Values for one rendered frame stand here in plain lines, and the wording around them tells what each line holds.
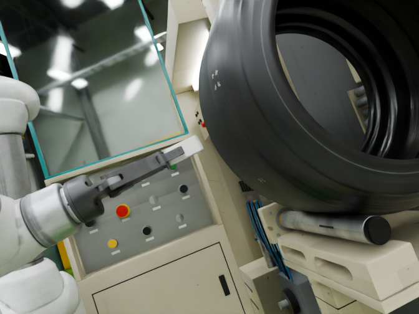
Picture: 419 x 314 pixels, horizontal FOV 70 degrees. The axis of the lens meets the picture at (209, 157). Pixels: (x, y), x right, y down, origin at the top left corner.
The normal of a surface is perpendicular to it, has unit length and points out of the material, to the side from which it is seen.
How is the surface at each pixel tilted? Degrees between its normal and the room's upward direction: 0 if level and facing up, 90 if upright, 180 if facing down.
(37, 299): 96
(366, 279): 90
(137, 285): 90
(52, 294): 94
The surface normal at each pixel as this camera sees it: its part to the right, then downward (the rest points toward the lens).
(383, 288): 0.17, -0.15
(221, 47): -0.61, -0.09
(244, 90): -0.57, 0.14
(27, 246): 0.58, 0.33
